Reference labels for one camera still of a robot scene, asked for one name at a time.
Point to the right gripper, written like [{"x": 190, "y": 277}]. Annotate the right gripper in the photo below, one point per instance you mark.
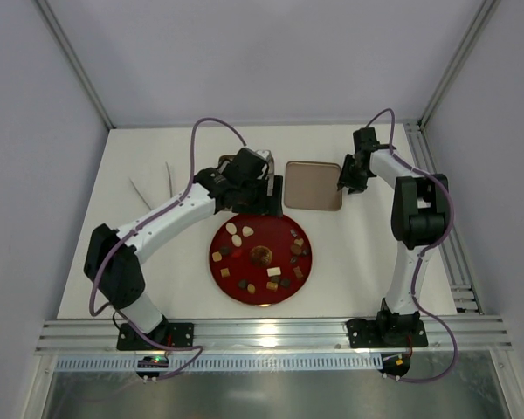
[{"x": 355, "y": 168}]

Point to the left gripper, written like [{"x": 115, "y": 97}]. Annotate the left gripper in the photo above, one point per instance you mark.
[{"x": 262, "y": 204}]

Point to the gold tin lid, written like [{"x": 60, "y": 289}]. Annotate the gold tin lid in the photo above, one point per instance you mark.
[{"x": 312, "y": 185}]

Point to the gold tin box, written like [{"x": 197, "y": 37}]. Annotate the gold tin box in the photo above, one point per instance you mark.
[{"x": 225, "y": 159}]

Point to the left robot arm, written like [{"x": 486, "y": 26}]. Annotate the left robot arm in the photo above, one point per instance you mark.
[{"x": 115, "y": 256}]

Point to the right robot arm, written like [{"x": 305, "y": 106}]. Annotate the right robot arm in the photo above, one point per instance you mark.
[{"x": 395, "y": 308}]

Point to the white hexagon chocolate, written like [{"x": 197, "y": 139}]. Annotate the white hexagon chocolate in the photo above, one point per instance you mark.
[{"x": 247, "y": 231}]

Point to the large brown oval chocolate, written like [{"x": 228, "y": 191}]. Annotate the large brown oval chocolate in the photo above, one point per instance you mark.
[{"x": 295, "y": 249}]

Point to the white oval chocolate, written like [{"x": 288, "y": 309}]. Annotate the white oval chocolate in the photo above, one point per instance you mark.
[{"x": 231, "y": 228}]

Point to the white bar chocolate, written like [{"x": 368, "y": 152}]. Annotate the white bar chocolate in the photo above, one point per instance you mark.
[{"x": 273, "y": 272}]

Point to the brown striped chocolate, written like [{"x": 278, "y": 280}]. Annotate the brown striped chocolate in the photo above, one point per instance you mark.
[{"x": 298, "y": 273}]

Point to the tan octagon chocolate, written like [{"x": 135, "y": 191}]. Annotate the tan octagon chocolate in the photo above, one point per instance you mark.
[{"x": 217, "y": 257}]

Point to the dark chocolate bottom right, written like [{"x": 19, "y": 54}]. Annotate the dark chocolate bottom right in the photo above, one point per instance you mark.
[{"x": 285, "y": 282}]

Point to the caramel square bottom chocolate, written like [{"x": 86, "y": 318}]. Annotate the caramel square bottom chocolate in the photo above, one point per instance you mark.
[{"x": 271, "y": 286}]

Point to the gold square chocolate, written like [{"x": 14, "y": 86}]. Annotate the gold square chocolate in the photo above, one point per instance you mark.
[{"x": 225, "y": 272}]

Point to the dark chocolate bottom left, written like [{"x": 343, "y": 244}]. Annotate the dark chocolate bottom left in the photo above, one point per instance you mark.
[{"x": 242, "y": 284}]

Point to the red round tray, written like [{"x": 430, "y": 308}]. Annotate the red round tray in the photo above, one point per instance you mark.
[{"x": 268, "y": 246}]

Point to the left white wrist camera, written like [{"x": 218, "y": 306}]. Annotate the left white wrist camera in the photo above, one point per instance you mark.
[{"x": 263, "y": 177}]

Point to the right aluminium frame rail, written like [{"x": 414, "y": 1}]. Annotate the right aluminium frame rail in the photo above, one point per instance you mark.
[{"x": 437, "y": 275}]

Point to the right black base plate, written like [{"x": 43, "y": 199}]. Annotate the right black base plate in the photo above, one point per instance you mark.
[{"x": 373, "y": 333}]

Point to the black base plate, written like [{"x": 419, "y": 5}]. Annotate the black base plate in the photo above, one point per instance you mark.
[
  {"x": 167, "y": 334},
  {"x": 373, "y": 333}
]

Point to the slotted cable duct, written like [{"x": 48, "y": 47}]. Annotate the slotted cable duct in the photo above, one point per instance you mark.
[{"x": 213, "y": 362}]

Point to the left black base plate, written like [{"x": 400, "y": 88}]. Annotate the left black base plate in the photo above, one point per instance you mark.
[{"x": 167, "y": 334}]

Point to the aluminium front rail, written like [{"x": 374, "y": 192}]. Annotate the aluminium front rail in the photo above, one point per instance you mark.
[{"x": 80, "y": 336}]

